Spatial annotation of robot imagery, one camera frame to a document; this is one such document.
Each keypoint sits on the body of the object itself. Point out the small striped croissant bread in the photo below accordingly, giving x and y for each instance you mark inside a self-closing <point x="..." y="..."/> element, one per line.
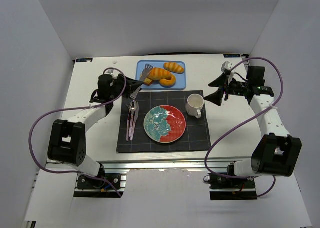
<point x="174" y="67"/>

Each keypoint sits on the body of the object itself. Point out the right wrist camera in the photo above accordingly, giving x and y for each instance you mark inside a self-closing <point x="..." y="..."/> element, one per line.
<point x="227" y="68"/>

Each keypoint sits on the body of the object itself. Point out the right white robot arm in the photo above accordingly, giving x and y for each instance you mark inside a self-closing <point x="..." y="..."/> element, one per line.
<point x="277" y="152"/>

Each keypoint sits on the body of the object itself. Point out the red and teal plate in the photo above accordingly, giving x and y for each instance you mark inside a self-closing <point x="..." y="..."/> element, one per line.
<point x="165" y="124"/>

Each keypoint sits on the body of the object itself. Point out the blue plastic tray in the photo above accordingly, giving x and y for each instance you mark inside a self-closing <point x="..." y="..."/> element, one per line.
<point x="181" y="79"/>

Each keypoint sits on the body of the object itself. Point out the white ceramic mug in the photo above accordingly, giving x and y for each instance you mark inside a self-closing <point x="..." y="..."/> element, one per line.
<point x="194" y="105"/>

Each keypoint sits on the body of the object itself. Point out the metal tongs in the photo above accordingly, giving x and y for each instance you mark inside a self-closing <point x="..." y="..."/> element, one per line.
<point x="147" y="69"/>

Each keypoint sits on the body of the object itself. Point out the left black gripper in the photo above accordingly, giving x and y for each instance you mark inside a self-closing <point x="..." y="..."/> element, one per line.
<point x="126" y="87"/>

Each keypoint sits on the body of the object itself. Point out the brown bread slice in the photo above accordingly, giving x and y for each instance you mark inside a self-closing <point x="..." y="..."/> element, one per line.
<point x="145" y="78"/>

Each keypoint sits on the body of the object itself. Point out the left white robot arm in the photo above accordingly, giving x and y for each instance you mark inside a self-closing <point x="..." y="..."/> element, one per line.
<point x="67" y="142"/>

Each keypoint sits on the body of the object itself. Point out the left blue table sticker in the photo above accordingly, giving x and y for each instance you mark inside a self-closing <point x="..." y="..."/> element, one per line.
<point x="78" y="60"/>

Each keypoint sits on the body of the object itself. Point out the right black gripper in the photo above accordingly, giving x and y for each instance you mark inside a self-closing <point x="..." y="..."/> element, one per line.
<point x="223" y="87"/>

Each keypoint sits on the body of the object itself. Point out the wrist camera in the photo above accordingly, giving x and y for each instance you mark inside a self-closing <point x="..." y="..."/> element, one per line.
<point x="113" y="73"/>
<point x="227" y="68"/>

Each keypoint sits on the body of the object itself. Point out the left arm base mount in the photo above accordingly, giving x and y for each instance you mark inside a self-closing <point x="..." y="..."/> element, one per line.
<point x="90" y="188"/>

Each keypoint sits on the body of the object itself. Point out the large striped croissant bread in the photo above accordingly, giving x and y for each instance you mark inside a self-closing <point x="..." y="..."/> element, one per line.
<point x="159" y="73"/>

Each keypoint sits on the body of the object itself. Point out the orange donut bread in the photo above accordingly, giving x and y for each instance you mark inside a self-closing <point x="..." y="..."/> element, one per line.
<point x="168" y="82"/>

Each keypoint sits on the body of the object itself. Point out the right blue table sticker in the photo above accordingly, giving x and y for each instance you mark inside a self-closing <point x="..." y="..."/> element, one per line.
<point x="232" y="55"/>

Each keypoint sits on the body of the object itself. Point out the aluminium frame rail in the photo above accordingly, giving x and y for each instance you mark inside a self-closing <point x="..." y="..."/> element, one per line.
<point x="124" y="166"/>

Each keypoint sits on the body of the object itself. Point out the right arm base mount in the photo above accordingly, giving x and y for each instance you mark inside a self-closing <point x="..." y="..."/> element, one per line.
<point x="227" y="189"/>

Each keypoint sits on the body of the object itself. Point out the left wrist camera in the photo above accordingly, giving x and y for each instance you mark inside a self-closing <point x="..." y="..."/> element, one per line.
<point x="113" y="73"/>

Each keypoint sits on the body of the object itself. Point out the blue table sticker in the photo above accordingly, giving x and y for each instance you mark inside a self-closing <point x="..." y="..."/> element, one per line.
<point x="78" y="60"/>
<point x="232" y="55"/>

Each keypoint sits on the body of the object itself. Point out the dark checked placemat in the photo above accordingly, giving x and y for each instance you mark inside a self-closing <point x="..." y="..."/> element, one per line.
<point x="195" y="138"/>

